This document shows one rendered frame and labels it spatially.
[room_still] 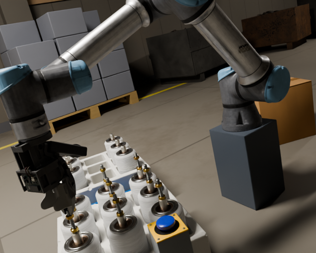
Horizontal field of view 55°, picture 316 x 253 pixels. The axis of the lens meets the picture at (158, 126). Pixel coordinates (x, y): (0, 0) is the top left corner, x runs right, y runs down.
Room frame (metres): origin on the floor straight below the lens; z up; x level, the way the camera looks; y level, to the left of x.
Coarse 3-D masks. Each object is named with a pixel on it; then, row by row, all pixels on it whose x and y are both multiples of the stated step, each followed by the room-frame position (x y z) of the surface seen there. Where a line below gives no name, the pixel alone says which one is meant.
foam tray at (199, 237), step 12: (96, 204) 0.98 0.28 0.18; (132, 204) 0.92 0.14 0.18; (96, 216) 0.89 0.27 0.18; (60, 228) 0.87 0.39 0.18; (144, 228) 0.76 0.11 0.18; (192, 228) 0.71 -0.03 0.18; (60, 240) 0.81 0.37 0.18; (108, 240) 0.75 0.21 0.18; (192, 240) 0.66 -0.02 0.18; (204, 240) 0.67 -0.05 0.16; (60, 252) 0.75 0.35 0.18; (108, 252) 0.70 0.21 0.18; (204, 252) 0.67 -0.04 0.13
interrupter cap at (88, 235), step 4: (84, 232) 0.70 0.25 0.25; (88, 232) 0.69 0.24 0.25; (84, 236) 0.68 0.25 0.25; (88, 236) 0.68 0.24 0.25; (92, 236) 0.67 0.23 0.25; (68, 240) 0.68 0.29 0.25; (72, 240) 0.68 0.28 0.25; (84, 240) 0.67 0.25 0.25; (88, 240) 0.66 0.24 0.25; (92, 240) 0.66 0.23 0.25; (64, 244) 0.67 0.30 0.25; (68, 244) 0.66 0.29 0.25; (72, 244) 0.66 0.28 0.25; (80, 244) 0.66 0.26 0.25; (84, 244) 0.65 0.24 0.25; (88, 244) 0.64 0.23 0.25; (64, 248) 0.65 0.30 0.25; (68, 248) 0.65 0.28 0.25; (72, 248) 0.64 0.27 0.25; (76, 248) 0.64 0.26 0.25; (80, 248) 0.63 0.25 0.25
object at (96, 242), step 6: (96, 234) 0.69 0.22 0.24; (96, 240) 0.66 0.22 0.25; (90, 246) 0.64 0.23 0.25; (96, 246) 0.65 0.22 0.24; (66, 252) 0.64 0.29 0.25; (72, 252) 0.63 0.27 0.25; (78, 252) 0.63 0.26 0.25; (84, 252) 0.63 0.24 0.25; (90, 252) 0.63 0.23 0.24; (96, 252) 0.64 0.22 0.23; (102, 252) 0.67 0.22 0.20
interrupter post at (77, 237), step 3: (78, 231) 0.67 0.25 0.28; (72, 234) 0.66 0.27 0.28; (75, 234) 0.66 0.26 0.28; (78, 234) 0.66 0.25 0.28; (75, 237) 0.66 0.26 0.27; (78, 237) 0.66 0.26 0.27; (81, 237) 0.67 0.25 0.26; (75, 240) 0.66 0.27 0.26; (78, 240) 0.66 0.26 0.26; (81, 240) 0.66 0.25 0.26; (75, 243) 0.66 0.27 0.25; (78, 243) 0.66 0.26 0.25
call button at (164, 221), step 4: (164, 216) 0.57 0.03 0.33; (168, 216) 0.56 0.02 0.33; (172, 216) 0.56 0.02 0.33; (160, 220) 0.56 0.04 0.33; (164, 220) 0.55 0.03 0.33; (168, 220) 0.55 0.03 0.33; (172, 220) 0.55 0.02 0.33; (156, 224) 0.55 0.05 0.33; (160, 224) 0.54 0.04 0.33; (164, 224) 0.54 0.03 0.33; (168, 224) 0.54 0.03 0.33; (172, 224) 0.54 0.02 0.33; (160, 228) 0.54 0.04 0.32; (164, 228) 0.53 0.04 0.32; (168, 228) 0.53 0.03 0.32
